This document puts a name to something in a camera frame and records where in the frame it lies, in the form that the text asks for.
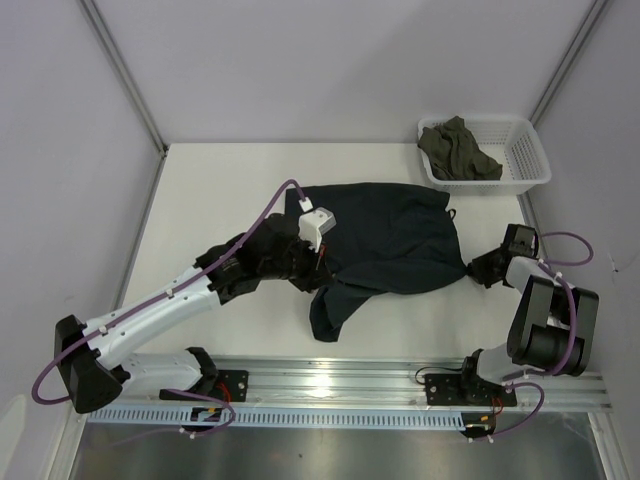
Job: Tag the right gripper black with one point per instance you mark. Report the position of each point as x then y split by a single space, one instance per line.
478 272

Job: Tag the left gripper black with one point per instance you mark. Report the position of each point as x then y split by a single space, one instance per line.
317 273

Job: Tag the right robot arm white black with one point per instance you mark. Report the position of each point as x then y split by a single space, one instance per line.
552 331

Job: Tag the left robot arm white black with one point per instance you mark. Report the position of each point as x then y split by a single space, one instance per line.
98 360

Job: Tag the olive green shorts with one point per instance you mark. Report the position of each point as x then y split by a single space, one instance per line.
454 154

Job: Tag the white plastic basket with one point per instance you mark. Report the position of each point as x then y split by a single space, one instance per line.
512 143

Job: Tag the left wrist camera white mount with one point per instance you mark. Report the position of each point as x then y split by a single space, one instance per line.
313 223

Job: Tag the aluminium mounting rail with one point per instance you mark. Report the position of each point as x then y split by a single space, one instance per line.
335 383

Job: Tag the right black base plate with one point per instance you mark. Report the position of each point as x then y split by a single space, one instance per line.
452 387

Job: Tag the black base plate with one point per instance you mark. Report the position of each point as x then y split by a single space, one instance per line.
229 386
452 387

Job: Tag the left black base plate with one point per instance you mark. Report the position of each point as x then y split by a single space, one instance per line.
229 386

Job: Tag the white slotted cable duct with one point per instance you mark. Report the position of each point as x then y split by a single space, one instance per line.
246 416

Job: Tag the right aluminium frame post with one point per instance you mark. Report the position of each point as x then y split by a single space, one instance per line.
570 57

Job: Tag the aluminium frame post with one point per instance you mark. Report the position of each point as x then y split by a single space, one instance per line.
570 57
112 53

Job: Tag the left aluminium frame post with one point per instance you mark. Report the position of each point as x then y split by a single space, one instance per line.
112 53

